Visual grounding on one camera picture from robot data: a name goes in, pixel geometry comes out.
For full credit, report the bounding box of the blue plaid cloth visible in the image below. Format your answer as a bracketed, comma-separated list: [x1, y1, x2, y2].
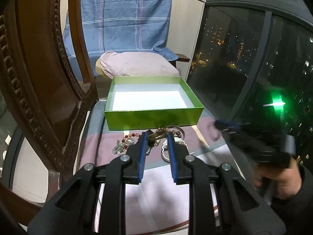
[63, 0, 180, 82]

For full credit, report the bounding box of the red bead bracelet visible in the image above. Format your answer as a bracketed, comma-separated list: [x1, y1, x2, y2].
[117, 132, 145, 151]

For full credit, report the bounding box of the pink striped bed sheet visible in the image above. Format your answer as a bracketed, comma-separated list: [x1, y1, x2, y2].
[77, 101, 240, 234]

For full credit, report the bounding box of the silver bangle ring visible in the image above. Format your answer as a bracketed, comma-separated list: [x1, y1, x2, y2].
[160, 139, 189, 162]

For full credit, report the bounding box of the carved wooden chair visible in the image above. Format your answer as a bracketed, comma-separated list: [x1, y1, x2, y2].
[0, 0, 100, 228]

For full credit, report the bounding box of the dark window frame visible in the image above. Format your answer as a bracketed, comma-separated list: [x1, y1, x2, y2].
[187, 0, 312, 131]

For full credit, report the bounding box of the green cardboard box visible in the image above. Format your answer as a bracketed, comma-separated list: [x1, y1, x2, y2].
[104, 76, 204, 131]

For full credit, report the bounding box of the pink pillow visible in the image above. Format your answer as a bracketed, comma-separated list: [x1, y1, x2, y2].
[95, 51, 180, 79]

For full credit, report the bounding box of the person's right hand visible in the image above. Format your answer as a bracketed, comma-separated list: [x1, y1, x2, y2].
[254, 158, 302, 200]

